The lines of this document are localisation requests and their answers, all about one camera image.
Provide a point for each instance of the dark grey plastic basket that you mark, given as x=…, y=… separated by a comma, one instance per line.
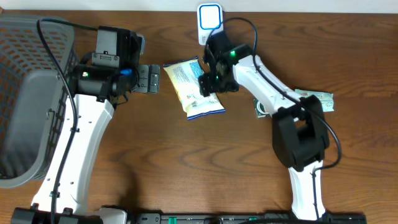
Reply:
x=33, y=96

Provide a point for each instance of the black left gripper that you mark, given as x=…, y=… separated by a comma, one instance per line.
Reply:
x=137, y=78

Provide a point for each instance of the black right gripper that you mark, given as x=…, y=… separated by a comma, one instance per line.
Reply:
x=204, y=84

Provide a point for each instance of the green wet wipe packet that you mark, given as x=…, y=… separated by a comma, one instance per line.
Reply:
x=325, y=98

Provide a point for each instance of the white blue snack bag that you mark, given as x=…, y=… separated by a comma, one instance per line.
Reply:
x=184, y=77

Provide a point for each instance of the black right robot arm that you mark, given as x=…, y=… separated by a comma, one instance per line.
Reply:
x=299, y=138

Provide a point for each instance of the dark green round-label packet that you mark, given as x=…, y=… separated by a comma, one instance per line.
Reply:
x=260, y=110

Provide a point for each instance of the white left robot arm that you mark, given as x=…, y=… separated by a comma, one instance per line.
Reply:
x=96, y=86

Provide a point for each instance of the black mounting rail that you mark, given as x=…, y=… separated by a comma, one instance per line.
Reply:
x=277, y=218

